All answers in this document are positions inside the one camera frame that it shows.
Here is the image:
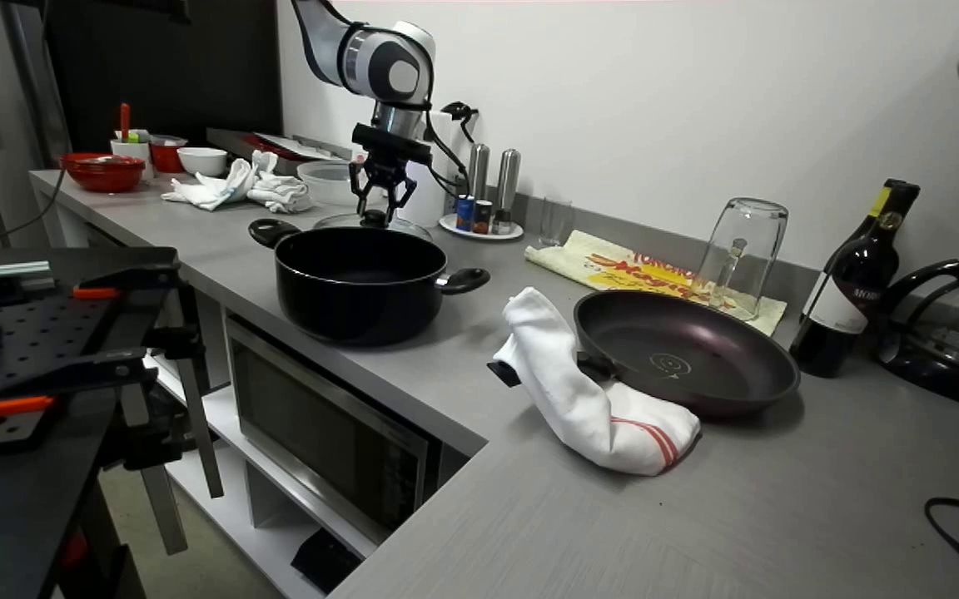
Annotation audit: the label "clear plastic container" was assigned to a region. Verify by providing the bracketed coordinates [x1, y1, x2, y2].
[296, 162, 357, 205]

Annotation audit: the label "steel grinder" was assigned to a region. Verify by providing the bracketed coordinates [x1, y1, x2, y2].
[466, 142, 491, 201]
[497, 146, 518, 215]

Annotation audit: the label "steel grinder right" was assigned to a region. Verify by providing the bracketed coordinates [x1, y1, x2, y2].
[497, 146, 518, 215]

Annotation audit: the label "white cup with utensils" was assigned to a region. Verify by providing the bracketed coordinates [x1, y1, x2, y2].
[110, 102, 150, 162]

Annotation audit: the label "red bowl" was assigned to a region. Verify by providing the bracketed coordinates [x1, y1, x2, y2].
[64, 152, 144, 193]

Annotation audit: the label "orange black clamp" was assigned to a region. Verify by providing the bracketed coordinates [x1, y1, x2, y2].
[0, 267, 178, 307]
[0, 348, 150, 416]

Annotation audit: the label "blue small cup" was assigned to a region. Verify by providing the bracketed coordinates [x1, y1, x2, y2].
[453, 193, 476, 231]

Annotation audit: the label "small clear glass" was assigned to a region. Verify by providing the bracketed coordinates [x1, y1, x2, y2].
[527, 201, 562, 247]

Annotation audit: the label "glass pot lid black knob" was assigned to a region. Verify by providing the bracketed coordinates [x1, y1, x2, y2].
[317, 212, 404, 231]

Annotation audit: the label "white paper towel roll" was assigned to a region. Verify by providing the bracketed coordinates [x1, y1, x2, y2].
[392, 139, 445, 234]

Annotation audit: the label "yellow red printed towel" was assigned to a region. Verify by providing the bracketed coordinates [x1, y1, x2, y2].
[527, 231, 787, 336]

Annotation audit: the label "silver microwave oven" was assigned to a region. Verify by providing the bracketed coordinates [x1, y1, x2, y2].
[226, 316, 466, 539]

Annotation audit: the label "crumpled white cloth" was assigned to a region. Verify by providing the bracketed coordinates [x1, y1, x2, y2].
[168, 150, 314, 212]

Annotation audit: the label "steel grinder left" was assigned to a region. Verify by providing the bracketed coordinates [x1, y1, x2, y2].
[466, 142, 491, 201]

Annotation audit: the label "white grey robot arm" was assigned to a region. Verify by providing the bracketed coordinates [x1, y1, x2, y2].
[289, 0, 432, 227]

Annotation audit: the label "black cooking pot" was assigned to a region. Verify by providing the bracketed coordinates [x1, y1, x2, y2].
[250, 215, 491, 347]

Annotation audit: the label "black glass coffee carafe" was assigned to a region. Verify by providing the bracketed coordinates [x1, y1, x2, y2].
[872, 261, 959, 404]

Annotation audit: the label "white round plate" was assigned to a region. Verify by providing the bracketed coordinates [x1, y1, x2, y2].
[435, 212, 527, 244]

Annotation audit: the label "black perforated mounting board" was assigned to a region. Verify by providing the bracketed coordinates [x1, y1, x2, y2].
[0, 297, 124, 448]

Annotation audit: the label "clear upturned drinking glass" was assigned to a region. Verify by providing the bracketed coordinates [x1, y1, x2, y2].
[696, 198, 789, 316]

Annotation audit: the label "dark wine bottle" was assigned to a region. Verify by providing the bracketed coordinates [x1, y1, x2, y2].
[789, 179, 918, 377]

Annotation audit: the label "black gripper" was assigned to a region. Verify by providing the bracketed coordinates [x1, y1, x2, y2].
[348, 123, 428, 221]

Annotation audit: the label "white bowl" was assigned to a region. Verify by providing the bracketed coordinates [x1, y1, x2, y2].
[181, 146, 226, 176]

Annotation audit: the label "dark frying pan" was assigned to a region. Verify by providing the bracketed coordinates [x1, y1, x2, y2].
[573, 290, 799, 420]

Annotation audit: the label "small red cup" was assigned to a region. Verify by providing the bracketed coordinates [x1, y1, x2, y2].
[150, 138, 185, 173]

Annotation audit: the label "white cloth red stripes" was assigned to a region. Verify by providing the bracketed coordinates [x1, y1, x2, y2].
[492, 287, 701, 477]

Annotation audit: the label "dark small cup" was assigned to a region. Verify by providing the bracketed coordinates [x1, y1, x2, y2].
[473, 201, 497, 234]

